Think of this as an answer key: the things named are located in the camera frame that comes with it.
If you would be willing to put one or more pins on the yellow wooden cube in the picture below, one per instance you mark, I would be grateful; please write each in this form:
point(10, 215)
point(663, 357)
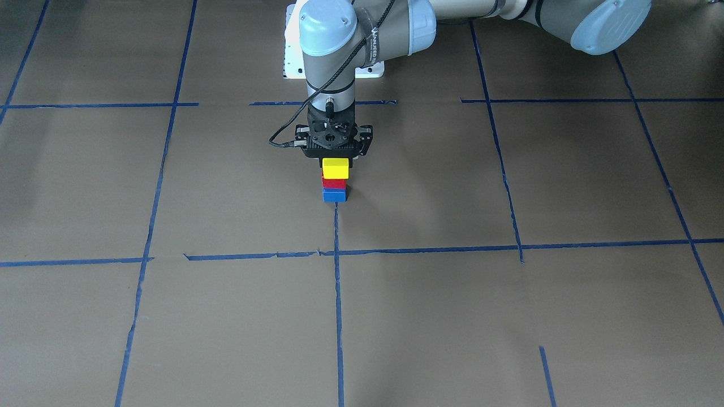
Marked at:
point(336, 168)

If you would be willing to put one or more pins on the blue wooden cube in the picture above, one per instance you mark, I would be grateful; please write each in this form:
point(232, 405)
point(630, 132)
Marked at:
point(334, 195)

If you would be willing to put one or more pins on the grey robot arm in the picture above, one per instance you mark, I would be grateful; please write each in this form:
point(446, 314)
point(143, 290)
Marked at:
point(336, 38)

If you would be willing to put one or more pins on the red wooden cube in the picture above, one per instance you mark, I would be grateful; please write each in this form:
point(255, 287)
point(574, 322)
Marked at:
point(334, 184)

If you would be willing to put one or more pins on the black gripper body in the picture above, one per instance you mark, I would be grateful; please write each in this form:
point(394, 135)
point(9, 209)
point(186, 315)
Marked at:
point(365, 137)

